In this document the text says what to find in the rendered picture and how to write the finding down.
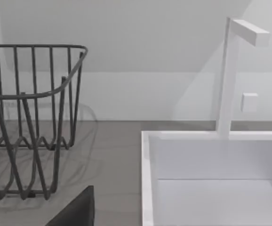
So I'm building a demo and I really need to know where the dark grey wire basket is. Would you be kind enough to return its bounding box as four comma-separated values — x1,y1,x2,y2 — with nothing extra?
0,44,89,201

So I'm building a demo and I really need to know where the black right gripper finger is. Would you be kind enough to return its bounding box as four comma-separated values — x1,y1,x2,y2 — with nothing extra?
45,185,95,226

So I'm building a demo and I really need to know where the tall white tap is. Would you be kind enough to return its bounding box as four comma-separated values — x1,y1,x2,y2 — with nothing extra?
216,16,270,137

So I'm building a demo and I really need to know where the white sink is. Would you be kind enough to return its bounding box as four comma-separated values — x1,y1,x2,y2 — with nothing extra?
141,130,272,226

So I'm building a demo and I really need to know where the white square tap knob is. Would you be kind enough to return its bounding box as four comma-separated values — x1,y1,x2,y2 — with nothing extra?
240,92,259,113

